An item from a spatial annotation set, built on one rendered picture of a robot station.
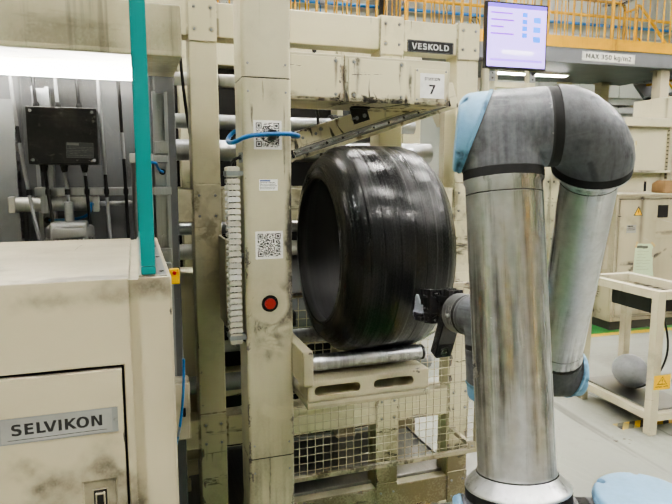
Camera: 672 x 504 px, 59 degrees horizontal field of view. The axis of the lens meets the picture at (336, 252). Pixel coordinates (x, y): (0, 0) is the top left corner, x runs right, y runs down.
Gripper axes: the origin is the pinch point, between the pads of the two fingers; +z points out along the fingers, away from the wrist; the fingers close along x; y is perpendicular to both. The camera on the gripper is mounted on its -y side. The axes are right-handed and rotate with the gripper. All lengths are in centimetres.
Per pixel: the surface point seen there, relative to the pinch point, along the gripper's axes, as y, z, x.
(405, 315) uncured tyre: -0.5, 2.0, 2.7
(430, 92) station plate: 68, 37, -26
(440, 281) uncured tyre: 8.1, -2.4, -5.5
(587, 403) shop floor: -85, 160, -193
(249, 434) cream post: -33, 24, 41
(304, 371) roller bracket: -13.9, 10.0, 28.4
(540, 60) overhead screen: 174, 293, -273
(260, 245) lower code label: 19.3, 17.2, 37.2
